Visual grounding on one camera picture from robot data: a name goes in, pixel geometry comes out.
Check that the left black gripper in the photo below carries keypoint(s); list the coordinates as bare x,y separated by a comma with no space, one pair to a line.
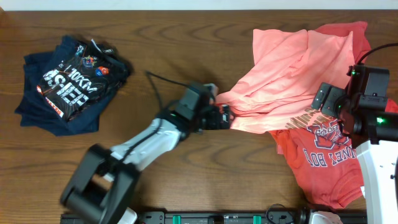
214,124

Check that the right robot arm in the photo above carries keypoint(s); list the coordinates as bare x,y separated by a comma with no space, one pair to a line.
364,119

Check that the navy folded shirt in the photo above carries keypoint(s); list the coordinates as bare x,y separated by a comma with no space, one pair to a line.
35,110

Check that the black printed folded shirt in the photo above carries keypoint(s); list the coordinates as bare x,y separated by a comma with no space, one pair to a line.
80,75

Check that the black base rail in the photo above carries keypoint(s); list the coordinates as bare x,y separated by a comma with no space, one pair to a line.
221,218

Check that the pink t-shirt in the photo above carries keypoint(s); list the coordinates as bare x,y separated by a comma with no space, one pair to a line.
288,69

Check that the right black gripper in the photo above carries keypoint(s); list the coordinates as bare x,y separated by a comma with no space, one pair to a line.
335,94

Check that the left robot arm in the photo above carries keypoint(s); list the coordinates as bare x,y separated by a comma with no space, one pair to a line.
101,188

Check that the red printed t-shirt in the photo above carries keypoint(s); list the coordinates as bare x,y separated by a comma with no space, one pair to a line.
321,158

